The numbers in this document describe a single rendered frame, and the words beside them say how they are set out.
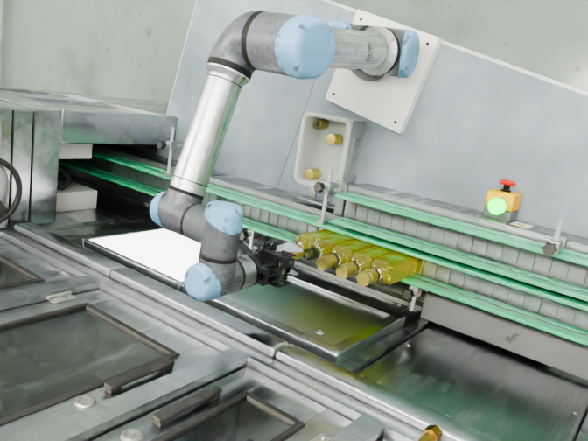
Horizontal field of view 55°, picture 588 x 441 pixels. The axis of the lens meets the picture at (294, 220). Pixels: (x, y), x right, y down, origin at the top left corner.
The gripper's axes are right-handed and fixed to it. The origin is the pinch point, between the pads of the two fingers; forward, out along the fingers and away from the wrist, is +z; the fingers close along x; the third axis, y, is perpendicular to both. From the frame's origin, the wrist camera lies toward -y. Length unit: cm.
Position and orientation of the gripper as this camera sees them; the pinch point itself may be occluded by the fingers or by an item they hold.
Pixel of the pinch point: (290, 254)
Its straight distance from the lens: 139.7
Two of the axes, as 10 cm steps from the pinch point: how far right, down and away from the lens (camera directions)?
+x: 1.8, -9.5, -2.4
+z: 5.6, -1.0, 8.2
